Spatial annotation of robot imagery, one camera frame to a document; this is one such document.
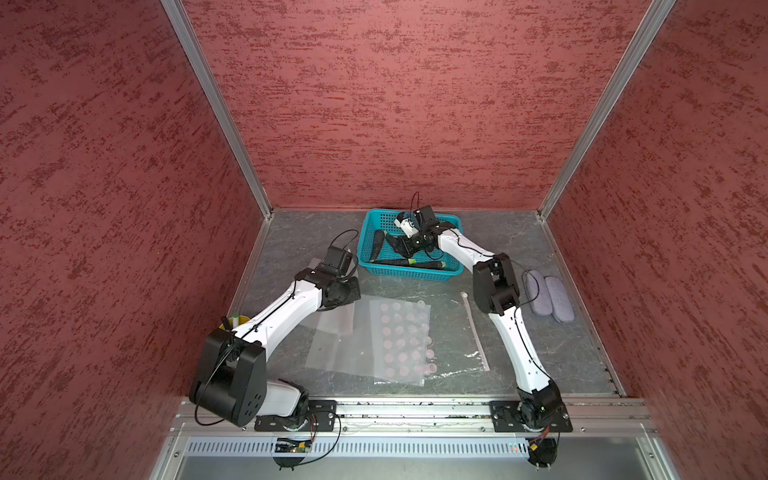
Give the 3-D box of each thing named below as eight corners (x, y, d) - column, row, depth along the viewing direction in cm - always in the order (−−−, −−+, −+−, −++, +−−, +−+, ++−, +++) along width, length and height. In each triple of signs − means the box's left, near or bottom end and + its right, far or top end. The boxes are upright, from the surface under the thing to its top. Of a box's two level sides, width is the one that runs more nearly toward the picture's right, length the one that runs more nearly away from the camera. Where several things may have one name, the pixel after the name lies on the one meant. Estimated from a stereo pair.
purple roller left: (532, 315, 95) (536, 309, 92) (522, 275, 105) (526, 268, 102) (548, 316, 95) (553, 311, 92) (537, 276, 104) (542, 270, 101)
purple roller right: (557, 322, 93) (562, 317, 90) (541, 281, 103) (545, 276, 100) (572, 322, 93) (577, 318, 90) (555, 281, 103) (560, 276, 100)
